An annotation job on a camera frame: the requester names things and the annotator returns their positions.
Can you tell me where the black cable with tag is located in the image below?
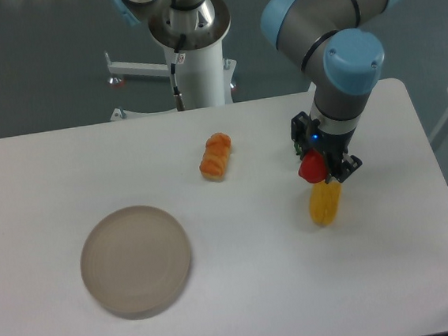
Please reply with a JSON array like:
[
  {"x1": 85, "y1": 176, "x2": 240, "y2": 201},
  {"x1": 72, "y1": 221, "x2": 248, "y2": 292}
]
[{"x1": 166, "y1": 32, "x2": 195, "y2": 112}]

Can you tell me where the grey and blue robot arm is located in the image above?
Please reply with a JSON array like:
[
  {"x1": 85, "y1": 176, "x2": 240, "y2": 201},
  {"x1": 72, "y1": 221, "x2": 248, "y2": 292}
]
[{"x1": 113, "y1": 0, "x2": 399, "y2": 184}]

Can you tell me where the beige round plate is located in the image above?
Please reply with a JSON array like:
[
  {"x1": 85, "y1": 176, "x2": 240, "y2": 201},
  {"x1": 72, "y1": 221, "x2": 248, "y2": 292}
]
[{"x1": 80, "y1": 205, "x2": 192, "y2": 320}]

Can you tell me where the yellow toy pepper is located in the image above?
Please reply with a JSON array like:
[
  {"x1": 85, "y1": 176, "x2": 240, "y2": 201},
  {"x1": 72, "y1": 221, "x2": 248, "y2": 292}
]
[{"x1": 309, "y1": 180, "x2": 342, "y2": 226}]

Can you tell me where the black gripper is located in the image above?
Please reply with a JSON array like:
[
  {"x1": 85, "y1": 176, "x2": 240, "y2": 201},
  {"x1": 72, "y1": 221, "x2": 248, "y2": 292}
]
[{"x1": 291, "y1": 111, "x2": 363, "y2": 184}]

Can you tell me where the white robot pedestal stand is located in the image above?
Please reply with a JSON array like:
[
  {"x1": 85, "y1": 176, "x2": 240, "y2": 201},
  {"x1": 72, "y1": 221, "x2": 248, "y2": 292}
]
[{"x1": 97, "y1": 0, "x2": 242, "y2": 123}]

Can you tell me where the orange toy bread roll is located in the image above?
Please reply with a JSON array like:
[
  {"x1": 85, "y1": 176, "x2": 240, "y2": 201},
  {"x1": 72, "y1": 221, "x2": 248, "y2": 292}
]
[{"x1": 199, "y1": 133, "x2": 232, "y2": 181}]

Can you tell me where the red toy pepper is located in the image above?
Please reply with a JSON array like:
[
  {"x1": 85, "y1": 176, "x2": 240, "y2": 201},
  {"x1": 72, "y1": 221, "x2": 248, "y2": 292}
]
[{"x1": 298, "y1": 149, "x2": 328, "y2": 184}]

